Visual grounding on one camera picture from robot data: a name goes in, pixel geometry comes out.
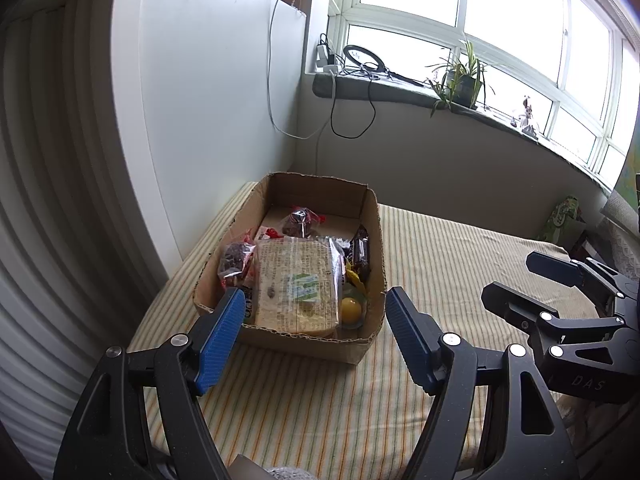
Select white charger with cables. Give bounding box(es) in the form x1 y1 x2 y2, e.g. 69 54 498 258
315 35 346 75

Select dark brown chocolate bar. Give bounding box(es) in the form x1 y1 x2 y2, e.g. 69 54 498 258
349 224 372 281

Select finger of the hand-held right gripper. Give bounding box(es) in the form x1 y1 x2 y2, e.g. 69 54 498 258
526 251 640 307
481 281 627 357

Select white lace cloth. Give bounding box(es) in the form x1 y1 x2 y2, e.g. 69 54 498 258
607 215 640 281

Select yellow blue wall poster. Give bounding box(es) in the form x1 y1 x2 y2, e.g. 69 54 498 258
602 150 640 221

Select small white figurine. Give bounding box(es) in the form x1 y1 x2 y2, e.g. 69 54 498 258
511 95 541 136

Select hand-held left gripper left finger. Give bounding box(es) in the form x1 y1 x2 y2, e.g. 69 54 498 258
52 287 247 480

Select green paper bag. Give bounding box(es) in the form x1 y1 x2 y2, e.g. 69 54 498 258
537 196 588 256

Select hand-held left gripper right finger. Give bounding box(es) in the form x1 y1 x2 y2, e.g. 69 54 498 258
386 286 581 480

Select brown cardboard box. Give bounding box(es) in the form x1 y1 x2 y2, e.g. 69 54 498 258
192 171 388 366

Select clear date packet red ends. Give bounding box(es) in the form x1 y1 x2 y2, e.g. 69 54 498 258
217 226 280 288
281 206 327 238

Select yellow jelly cup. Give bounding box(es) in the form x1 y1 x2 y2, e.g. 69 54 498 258
339 295 366 330

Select potted spider plant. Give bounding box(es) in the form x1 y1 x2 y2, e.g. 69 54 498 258
427 37 496 118

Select white ribbed door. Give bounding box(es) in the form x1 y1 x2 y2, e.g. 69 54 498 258
0 0 166 461

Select black headphones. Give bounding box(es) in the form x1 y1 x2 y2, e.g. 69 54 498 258
342 44 431 88

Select black cable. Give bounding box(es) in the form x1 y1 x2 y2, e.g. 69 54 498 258
330 72 378 138

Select dark stone window sill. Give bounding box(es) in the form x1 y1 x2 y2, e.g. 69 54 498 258
312 72 616 196

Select bagged sliced bread loaf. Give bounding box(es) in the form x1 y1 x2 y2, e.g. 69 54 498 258
252 236 346 338

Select thin white cable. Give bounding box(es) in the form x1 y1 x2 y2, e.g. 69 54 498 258
267 0 331 140

